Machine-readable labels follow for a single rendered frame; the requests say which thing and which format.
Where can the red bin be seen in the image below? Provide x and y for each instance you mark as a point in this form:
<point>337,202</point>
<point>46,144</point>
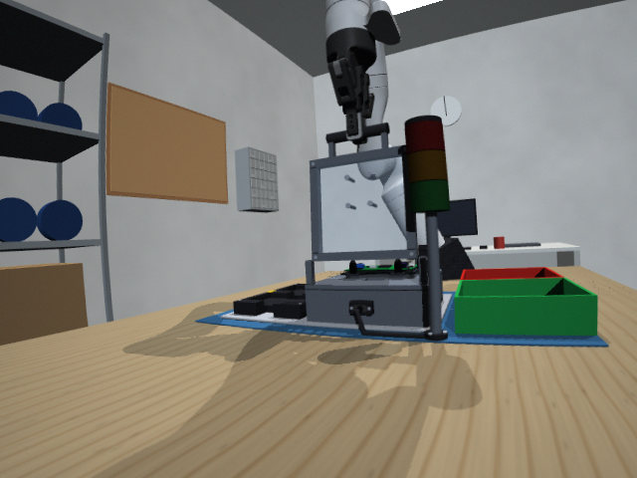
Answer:
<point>509,273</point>

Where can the green bin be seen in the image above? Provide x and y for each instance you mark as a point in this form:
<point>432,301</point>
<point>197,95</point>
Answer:
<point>525,307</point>

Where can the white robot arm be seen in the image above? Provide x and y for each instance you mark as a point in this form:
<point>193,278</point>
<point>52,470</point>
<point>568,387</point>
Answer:
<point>380,21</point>

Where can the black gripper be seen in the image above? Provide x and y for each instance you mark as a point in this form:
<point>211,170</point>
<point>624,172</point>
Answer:
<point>346,50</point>

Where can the green circuit board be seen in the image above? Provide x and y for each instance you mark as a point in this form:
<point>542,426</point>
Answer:
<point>411,263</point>

